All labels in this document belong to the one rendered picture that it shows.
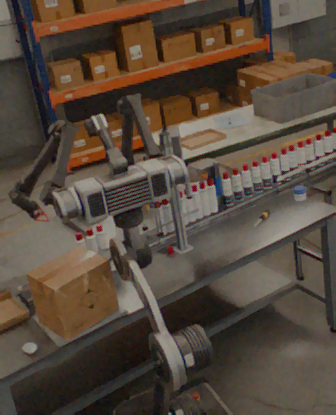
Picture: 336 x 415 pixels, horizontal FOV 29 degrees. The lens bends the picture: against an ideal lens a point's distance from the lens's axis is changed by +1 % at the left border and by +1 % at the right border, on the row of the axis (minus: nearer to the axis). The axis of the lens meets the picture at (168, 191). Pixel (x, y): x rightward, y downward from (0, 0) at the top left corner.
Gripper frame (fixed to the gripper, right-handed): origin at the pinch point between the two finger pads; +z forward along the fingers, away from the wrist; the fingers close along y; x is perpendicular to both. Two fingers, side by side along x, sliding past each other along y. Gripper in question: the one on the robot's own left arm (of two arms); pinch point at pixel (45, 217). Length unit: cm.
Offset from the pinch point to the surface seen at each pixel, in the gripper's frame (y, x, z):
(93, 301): -59, 13, 18
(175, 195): -22, -49, 42
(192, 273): -46, -22, 63
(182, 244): -22, -30, 64
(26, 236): 59, 24, 24
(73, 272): -55, 7, 3
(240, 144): 106, -114, 142
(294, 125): 105, -153, 172
